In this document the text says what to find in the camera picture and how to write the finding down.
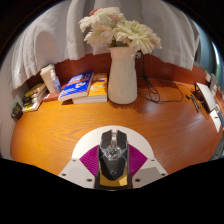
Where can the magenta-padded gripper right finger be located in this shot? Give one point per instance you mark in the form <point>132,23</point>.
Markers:
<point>150,172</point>

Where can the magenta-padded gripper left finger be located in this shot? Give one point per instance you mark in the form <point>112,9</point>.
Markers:
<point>76,173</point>

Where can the grey black computer mouse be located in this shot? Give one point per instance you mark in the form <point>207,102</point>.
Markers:
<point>112,160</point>

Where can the white mouse pad, yellow wrist rest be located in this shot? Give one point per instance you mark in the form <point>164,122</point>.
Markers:
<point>88,140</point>

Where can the red book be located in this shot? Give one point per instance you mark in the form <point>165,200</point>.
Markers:
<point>51,96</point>

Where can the yellow and white book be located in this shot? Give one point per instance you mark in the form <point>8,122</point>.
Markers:
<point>31,106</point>

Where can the dark mug, green inside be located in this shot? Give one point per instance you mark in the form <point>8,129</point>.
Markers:
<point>16,111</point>

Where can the orange yellow book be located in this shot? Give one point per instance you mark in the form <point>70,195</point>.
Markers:
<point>99,86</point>

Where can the yellow and black book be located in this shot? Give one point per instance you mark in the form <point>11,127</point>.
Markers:
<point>35,89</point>

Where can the white ceramic vase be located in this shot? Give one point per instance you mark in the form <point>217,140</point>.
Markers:
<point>122,80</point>

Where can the window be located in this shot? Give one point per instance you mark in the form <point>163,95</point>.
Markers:
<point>213,60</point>

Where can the white pleated curtain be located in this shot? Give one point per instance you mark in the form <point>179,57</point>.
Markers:
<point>50,36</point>

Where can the white flower bouquet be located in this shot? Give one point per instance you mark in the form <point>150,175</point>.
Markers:
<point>130,31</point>

